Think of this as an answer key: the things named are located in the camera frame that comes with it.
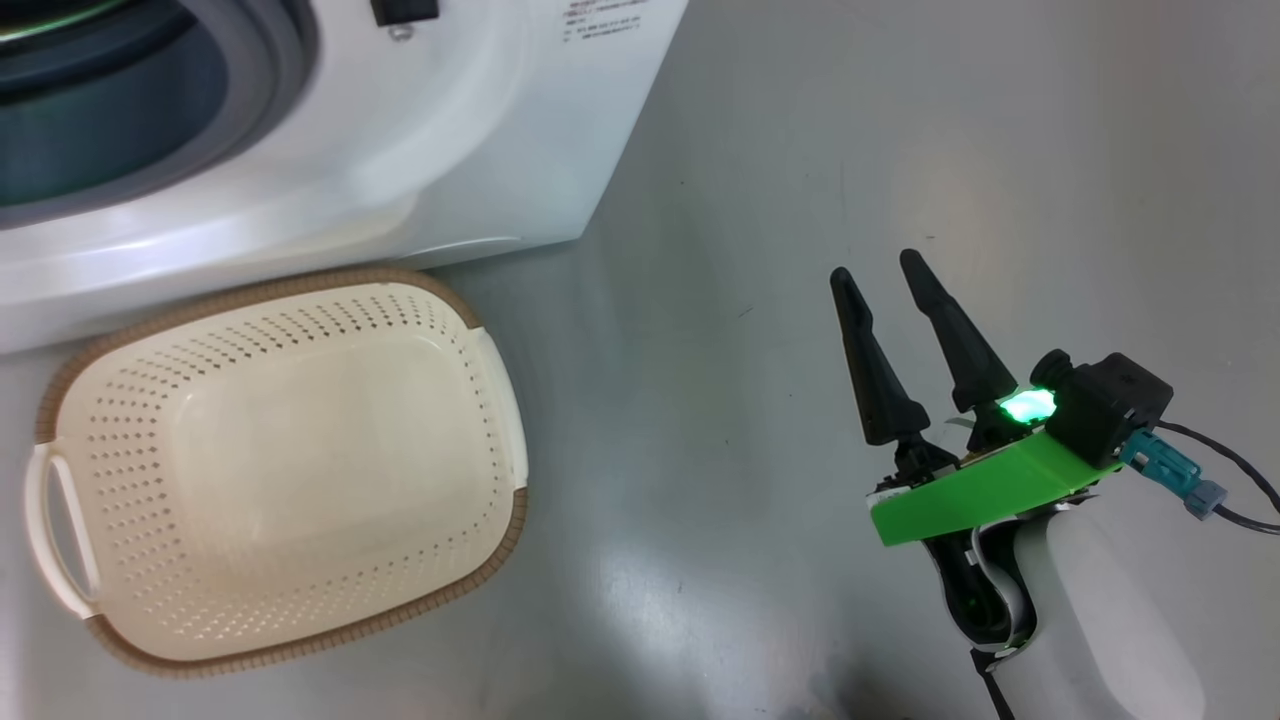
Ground round white filter cover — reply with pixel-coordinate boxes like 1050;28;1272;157
415;235;521;269

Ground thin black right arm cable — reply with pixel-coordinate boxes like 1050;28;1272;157
1150;420;1280;536

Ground black door latch socket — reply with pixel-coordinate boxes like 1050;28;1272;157
370;0;441;41

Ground cream perforated basket brown rim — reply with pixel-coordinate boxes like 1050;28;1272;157
24;265;529;679

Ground white front-load washing machine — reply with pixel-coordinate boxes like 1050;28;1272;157
0;0;691;356

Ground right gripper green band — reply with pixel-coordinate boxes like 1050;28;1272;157
829;249;1121;656

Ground teal right cable connector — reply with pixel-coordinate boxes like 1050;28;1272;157
1120;430;1229;521

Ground grey rubber door gasket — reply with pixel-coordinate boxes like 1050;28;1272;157
0;0;321;233

